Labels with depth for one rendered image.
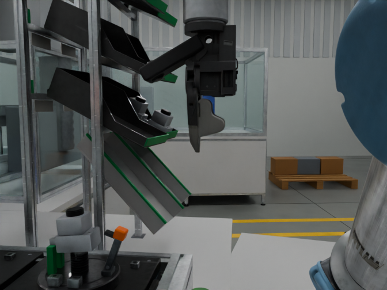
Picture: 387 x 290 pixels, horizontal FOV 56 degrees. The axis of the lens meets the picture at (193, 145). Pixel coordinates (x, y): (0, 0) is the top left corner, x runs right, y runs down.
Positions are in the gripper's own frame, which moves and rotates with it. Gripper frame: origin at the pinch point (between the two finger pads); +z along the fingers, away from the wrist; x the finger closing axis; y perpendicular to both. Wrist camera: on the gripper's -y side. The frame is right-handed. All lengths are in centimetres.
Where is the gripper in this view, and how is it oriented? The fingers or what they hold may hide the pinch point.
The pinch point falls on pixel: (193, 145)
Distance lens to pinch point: 62.9
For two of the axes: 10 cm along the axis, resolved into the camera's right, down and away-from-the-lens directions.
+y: 9.9, 0.1, -1.2
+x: 1.2, -1.1, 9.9
